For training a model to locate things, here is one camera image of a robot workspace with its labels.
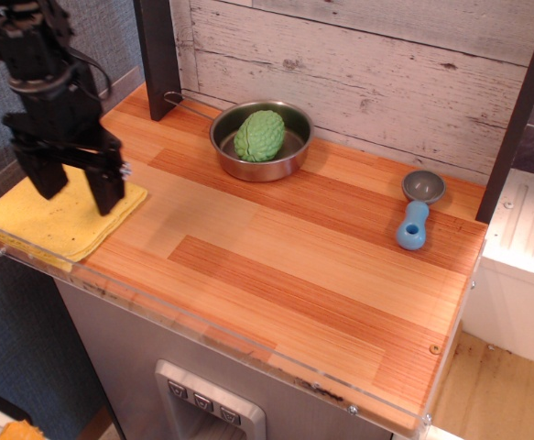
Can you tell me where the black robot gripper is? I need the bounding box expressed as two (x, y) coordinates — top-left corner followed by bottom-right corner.
(4, 63), (129, 216)

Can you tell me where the yellow cloth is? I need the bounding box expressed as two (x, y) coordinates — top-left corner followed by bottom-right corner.
(0, 166), (147, 272)

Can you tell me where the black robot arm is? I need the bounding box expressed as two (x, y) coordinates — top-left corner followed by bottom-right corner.
(0, 1), (129, 215)

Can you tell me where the small steel pan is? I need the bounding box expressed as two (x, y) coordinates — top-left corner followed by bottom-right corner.
(163, 91), (314, 183)

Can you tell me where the clear acrylic table guard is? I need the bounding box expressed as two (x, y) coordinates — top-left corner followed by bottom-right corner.
(0, 65), (487, 436)

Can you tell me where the grey toy fridge cabinet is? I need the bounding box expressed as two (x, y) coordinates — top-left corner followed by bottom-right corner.
(56, 281), (391, 439)

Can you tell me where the green bumpy toy vegetable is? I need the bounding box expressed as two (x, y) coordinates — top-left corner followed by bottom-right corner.
(234, 110), (285, 162)

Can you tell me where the silver water dispenser panel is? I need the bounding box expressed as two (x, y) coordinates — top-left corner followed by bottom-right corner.
(155, 359), (267, 439)

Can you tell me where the orange black object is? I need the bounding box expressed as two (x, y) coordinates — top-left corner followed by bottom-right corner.
(0, 421), (45, 440)

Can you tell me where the blue grey toy scoop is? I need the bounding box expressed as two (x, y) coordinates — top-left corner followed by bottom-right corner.
(396, 170), (446, 250)

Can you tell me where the white toy sink unit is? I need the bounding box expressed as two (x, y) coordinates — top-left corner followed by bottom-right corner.
(459, 67), (534, 368)

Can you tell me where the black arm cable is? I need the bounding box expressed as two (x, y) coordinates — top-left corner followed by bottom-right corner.
(67, 48), (114, 102)

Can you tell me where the dark left shelf post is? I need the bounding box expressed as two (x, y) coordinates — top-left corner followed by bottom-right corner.
(133, 0), (181, 121)

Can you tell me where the dark shelf post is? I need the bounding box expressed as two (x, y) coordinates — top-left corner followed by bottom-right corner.
(475, 51), (534, 224)
(133, 0), (181, 121)

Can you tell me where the dark right shelf post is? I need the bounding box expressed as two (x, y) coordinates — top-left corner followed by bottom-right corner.
(475, 51), (534, 224)

